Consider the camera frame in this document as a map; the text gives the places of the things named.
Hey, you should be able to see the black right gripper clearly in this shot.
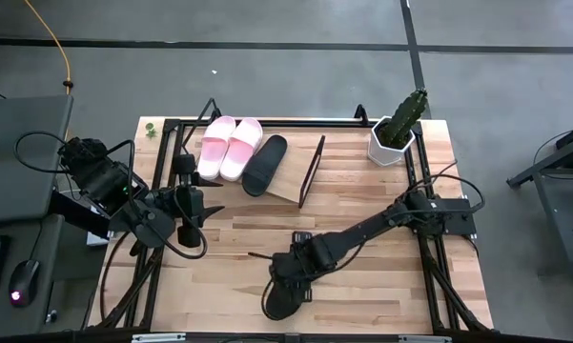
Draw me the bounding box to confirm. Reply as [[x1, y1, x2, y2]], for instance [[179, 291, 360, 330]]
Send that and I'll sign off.
[[247, 232, 338, 304]]

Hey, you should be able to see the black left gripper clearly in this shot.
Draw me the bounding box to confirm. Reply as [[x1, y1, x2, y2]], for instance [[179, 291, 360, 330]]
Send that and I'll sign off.
[[169, 154, 226, 249]]

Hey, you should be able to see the pink slide sandal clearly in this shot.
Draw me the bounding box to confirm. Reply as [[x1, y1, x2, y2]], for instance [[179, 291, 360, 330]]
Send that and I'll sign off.
[[218, 117, 264, 183], [197, 115, 237, 181]]

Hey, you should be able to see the black slide sandal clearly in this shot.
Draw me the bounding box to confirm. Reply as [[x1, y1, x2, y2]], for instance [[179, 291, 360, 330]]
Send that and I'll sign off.
[[241, 134, 289, 198], [261, 280, 312, 322]]

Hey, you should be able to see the white box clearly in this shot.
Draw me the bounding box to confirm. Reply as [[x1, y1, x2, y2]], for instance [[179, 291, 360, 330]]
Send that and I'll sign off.
[[86, 231, 111, 247]]

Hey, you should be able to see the white hexagonal plant pot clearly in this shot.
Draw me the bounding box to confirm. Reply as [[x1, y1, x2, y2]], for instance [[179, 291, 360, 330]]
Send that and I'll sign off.
[[366, 115, 417, 168]]

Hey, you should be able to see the green cactus plant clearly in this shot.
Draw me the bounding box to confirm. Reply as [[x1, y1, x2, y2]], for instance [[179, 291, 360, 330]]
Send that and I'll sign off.
[[379, 88, 429, 149]]

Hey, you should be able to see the dark grey desk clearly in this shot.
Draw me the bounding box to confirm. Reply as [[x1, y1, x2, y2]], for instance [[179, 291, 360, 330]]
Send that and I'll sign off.
[[0, 93, 75, 340]]

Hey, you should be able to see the black computer mouse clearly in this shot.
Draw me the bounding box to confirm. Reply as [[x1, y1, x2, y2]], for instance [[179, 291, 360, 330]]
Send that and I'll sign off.
[[8, 259, 42, 308]]

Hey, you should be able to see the black side table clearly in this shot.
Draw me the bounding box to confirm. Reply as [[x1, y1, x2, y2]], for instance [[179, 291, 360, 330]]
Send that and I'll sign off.
[[505, 118, 573, 278]]

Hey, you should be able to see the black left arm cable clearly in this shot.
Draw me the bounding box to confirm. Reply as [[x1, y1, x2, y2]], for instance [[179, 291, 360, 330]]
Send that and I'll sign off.
[[13, 131, 209, 261]]

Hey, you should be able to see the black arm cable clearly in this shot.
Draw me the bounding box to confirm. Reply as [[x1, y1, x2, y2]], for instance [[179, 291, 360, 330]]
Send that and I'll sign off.
[[260, 173, 486, 321], [13, 131, 209, 261]]

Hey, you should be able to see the wooden shelf with black frame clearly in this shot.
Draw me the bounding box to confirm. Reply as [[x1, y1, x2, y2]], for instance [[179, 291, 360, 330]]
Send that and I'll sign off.
[[183, 97, 326, 210]]

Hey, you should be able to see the black metal table frame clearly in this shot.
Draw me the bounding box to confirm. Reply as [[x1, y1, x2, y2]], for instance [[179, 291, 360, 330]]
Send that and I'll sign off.
[[83, 103, 496, 343]]

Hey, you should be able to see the silver aluminium bracket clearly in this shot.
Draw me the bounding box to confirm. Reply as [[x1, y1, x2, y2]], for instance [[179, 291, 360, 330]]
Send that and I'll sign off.
[[398, 335, 454, 343], [131, 333, 187, 343]]

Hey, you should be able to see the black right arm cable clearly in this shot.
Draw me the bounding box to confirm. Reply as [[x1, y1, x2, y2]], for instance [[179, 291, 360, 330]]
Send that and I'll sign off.
[[260, 173, 486, 321]]

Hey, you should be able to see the yellow cable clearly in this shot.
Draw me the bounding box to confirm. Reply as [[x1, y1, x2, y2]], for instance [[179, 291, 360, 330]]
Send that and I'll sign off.
[[23, 0, 73, 95]]

